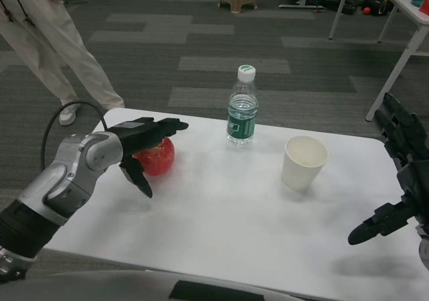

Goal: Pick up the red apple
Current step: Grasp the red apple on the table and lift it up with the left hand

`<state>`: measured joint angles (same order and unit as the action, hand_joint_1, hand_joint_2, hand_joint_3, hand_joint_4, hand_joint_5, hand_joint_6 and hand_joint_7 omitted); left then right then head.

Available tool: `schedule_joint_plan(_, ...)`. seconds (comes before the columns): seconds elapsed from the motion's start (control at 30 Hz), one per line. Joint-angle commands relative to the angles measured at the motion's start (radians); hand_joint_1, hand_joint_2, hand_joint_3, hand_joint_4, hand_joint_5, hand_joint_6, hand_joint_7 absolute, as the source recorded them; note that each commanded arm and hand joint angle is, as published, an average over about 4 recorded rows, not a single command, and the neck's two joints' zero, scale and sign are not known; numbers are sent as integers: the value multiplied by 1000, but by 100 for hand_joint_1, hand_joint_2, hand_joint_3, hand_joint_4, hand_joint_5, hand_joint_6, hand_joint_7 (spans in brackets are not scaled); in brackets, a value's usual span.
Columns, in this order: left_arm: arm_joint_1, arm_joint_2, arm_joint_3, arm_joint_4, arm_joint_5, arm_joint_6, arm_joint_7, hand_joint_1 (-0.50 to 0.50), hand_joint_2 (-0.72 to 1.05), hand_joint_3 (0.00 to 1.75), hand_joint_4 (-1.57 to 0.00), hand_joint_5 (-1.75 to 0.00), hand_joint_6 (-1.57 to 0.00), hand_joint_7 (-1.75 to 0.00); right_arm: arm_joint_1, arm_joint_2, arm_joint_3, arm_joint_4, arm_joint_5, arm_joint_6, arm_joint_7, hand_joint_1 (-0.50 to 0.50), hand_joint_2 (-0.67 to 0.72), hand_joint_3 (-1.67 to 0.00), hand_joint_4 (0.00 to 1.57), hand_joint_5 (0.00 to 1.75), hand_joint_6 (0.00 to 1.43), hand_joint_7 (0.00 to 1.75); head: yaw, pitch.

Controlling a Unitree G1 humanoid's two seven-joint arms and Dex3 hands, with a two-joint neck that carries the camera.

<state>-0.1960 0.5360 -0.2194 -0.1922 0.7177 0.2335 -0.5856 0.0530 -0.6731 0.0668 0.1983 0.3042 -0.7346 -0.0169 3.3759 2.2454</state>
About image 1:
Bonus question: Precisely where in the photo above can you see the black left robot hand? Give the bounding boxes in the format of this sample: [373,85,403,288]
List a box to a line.
[107,116,189,199]

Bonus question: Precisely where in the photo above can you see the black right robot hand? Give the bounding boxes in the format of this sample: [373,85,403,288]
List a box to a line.
[347,93,429,247]

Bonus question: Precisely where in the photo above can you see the red apple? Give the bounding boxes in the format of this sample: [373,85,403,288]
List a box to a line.
[133,137,176,177]

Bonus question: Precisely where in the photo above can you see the clear water bottle green label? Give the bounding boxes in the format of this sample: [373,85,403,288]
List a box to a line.
[227,64,259,147]

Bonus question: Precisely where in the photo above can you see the white paper cup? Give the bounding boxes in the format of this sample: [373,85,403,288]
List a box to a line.
[281,134,328,190]

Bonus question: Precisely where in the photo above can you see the person black jacket white trousers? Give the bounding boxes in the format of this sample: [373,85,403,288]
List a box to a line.
[0,0,125,126]

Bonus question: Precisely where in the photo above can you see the silver robot chest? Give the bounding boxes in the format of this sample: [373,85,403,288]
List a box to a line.
[0,269,302,301]

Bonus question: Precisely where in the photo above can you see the white side table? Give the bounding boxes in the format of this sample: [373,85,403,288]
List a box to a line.
[328,0,429,121]

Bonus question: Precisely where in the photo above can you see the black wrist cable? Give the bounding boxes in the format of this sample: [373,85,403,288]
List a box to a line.
[40,102,108,172]

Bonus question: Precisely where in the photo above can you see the black bag with yellow cord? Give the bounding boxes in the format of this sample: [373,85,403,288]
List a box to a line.
[361,0,398,17]

